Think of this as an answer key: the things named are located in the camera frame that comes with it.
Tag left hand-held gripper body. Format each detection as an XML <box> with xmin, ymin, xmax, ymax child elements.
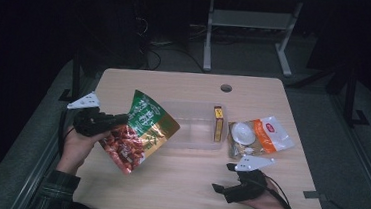
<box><xmin>64</xmin><ymin>89</ymin><xmax>118</xmax><ymax>139</ymax></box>

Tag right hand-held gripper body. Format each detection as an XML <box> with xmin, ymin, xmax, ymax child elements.
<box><xmin>222</xmin><ymin>152</ymin><xmax>276</xmax><ymax>208</ymax></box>

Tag green and red snack bag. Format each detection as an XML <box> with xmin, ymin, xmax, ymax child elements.
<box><xmin>97</xmin><ymin>86</ymin><xmax>184</xmax><ymax>179</ymax></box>

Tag yellow and red box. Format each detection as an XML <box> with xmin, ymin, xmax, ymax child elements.
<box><xmin>211</xmin><ymin>105</ymin><xmax>225</xmax><ymax>143</ymax></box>

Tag clear plastic container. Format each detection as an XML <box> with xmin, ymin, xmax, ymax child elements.
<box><xmin>156</xmin><ymin>98</ymin><xmax>231</xmax><ymax>153</ymax></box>

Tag person's right hand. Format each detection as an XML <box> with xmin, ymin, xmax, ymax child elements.
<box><xmin>238</xmin><ymin>175</ymin><xmax>300</xmax><ymax>209</ymax></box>

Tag person's left hand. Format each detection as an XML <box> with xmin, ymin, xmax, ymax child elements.
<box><xmin>56</xmin><ymin>125</ymin><xmax>110</xmax><ymax>178</ymax></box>

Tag white and orange food packet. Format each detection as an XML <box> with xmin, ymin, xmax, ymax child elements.
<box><xmin>224</xmin><ymin>112</ymin><xmax>298</xmax><ymax>165</ymax></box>

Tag grey tape strip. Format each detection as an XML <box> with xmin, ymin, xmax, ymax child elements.
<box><xmin>301</xmin><ymin>189</ymin><xmax>329</xmax><ymax>202</ymax></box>

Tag black metal stand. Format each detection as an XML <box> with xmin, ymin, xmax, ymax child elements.
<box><xmin>337</xmin><ymin>63</ymin><xmax>371</xmax><ymax>129</ymax></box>

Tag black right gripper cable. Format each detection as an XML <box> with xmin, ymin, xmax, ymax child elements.
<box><xmin>261</xmin><ymin>175</ymin><xmax>298</xmax><ymax>209</ymax></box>

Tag black floor cables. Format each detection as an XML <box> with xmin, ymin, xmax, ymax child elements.
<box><xmin>131</xmin><ymin>15</ymin><xmax>212</xmax><ymax>76</ymax></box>

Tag white metal frame table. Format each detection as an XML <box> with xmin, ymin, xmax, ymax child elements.
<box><xmin>189</xmin><ymin>0</ymin><xmax>305</xmax><ymax>79</ymax></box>

